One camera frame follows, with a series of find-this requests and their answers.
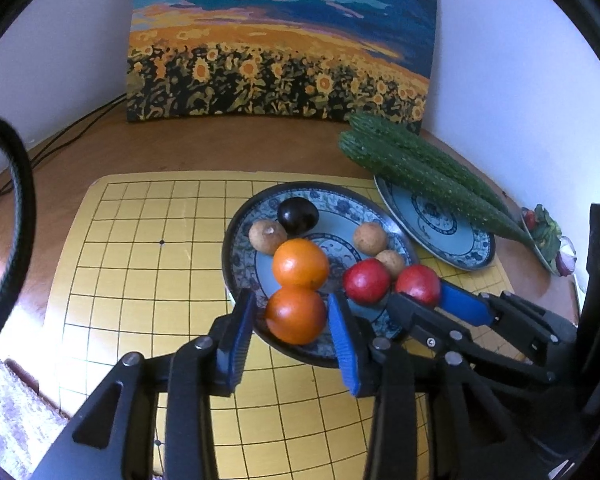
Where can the small brown round fruit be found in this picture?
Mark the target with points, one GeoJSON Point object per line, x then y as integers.
{"type": "Point", "coordinates": [392, 262]}

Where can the black plum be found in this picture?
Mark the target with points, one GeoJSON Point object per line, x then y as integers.
{"type": "Point", "coordinates": [297, 215]}

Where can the light purple fluffy towel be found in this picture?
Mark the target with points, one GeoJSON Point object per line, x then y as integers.
{"type": "Point", "coordinates": [15, 410]}

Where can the orange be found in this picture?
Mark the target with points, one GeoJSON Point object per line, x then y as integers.
{"type": "Point", "coordinates": [295, 315]}
{"type": "Point", "coordinates": [300, 262]}

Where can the green bumpy cucumber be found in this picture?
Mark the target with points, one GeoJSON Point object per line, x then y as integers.
{"type": "Point", "coordinates": [430, 185]}
{"type": "Point", "coordinates": [410, 135]}

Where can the yellow grid game board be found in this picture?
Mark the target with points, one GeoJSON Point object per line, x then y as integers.
{"type": "Point", "coordinates": [145, 270]}

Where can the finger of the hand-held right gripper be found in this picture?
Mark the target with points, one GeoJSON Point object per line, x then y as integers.
{"type": "Point", "coordinates": [465, 305]}
{"type": "Point", "coordinates": [420, 317]}

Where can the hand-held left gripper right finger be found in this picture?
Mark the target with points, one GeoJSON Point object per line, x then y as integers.
{"type": "Point", "coordinates": [345, 340]}

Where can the green leaf-shaped dish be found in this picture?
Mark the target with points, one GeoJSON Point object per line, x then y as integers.
{"type": "Point", "coordinates": [545, 232]}

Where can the sunflower field painting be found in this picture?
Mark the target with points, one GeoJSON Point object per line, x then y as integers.
{"type": "Point", "coordinates": [280, 40]}

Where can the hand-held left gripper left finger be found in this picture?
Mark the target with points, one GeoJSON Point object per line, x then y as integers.
{"type": "Point", "coordinates": [240, 332]}

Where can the large blue patterned plate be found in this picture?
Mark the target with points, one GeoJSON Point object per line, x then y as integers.
{"type": "Point", "coordinates": [260, 280]}

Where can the brown round fruit with dimple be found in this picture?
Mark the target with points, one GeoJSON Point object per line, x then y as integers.
{"type": "Point", "coordinates": [267, 236]}

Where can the purple onion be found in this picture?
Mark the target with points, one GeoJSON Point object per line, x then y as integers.
{"type": "Point", "coordinates": [566, 261]}

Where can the small blue patterned plate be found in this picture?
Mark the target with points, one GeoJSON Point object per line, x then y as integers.
{"type": "Point", "coordinates": [445, 230]}

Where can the red apple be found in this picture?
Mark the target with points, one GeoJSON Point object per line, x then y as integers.
{"type": "Point", "coordinates": [417, 285]}
{"type": "Point", "coordinates": [366, 282]}

